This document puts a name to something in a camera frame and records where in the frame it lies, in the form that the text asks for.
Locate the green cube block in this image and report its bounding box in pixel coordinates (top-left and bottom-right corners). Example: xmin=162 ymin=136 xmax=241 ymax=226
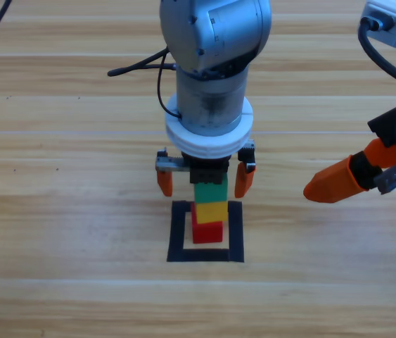
xmin=193 ymin=175 xmax=229 ymax=205

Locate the yellow cube block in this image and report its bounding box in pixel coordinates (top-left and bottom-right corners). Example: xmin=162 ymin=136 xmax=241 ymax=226
xmin=194 ymin=201 xmax=229 ymax=225

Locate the red cube block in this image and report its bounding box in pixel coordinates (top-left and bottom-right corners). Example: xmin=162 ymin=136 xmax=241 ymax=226
xmin=190 ymin=202 xmax=224 ymax=244

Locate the black tape square outline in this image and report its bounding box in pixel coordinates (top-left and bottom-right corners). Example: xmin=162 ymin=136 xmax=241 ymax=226
xmin=166 ymin=200 xmax=245 ymax=264

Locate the white wrist mount ring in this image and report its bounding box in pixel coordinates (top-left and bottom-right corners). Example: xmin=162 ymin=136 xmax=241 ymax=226
xmin=164 ymin=92 xmax=255 ymax=160

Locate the thin black arm wire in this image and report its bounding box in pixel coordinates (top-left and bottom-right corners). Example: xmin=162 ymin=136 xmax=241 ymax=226
xmin=157 ymin=52 xmax=184 ymax=119

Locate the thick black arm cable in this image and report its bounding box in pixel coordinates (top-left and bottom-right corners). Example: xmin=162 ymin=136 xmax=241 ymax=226
xmin=107 ymin=49 xmax=178 ymax=77
xmin=357 ymin=15 xmax=396 ymax=96

